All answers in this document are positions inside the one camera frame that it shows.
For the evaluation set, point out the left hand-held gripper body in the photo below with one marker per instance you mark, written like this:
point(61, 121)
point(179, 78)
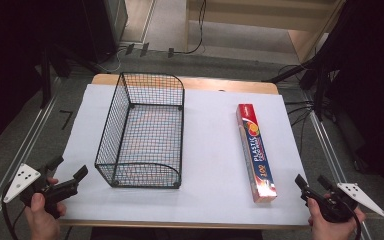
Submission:
point(20, 181)

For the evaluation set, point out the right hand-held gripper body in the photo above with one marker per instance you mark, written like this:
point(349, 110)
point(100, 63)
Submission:
point(337, 206)

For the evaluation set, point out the person's right hand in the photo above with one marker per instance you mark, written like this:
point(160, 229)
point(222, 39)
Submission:
point(326, 230)

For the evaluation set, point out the person's left hand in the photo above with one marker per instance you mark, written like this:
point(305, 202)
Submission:
point(43, 223)

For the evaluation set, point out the long plastic wrap box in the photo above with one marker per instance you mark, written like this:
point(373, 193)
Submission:
point(256, 153)

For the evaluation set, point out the black metal stand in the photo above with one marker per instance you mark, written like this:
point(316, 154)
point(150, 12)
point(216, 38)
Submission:
point(45, 76)

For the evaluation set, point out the white paper sheet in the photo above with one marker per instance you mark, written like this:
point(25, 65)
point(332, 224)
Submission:
point(213, 140)

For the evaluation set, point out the black tripod stand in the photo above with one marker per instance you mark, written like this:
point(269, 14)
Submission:
point(313, 73)

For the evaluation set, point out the person's dark pants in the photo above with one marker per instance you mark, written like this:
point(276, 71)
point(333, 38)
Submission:
point(176, 234)

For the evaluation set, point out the black cabinet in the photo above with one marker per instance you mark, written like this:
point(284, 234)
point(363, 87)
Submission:
point(103, 26)

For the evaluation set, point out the wooden shelf unit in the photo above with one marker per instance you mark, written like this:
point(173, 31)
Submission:
point(246, 20)

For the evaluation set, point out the aluminium floor rail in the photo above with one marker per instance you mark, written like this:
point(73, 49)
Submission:
point(16, 160)
point(330, 156)

